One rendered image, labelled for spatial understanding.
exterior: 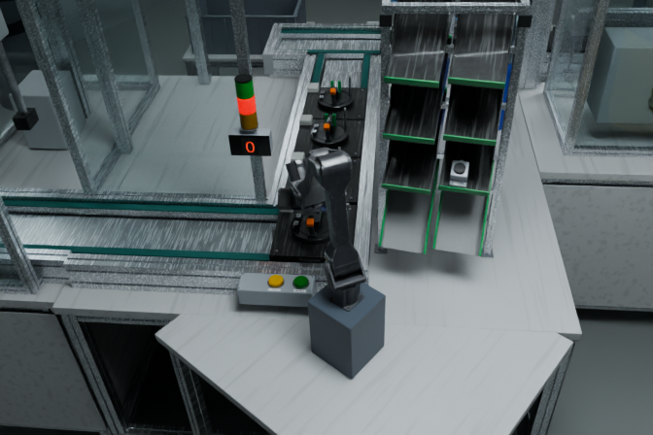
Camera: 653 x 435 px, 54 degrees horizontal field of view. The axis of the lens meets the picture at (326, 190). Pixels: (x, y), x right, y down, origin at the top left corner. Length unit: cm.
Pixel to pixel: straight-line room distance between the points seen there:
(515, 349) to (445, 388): 23
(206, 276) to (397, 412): 66
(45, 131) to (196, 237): 89
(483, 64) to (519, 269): 70
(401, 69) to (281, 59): 145
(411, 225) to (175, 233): 75
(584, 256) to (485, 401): 117
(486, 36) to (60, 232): 142
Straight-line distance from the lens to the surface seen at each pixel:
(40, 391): 252
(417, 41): 164
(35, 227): 229
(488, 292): 195
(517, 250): 210
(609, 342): 309
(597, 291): 291
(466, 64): 161
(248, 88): 182
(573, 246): 270
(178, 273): 193
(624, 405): 291
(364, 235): 195
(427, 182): 175
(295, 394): 171
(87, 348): 220
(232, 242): 203
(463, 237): 187
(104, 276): 203
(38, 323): 221
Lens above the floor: 227
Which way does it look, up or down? 38 degrees down
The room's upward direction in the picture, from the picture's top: 3 degrees counter-clockwise
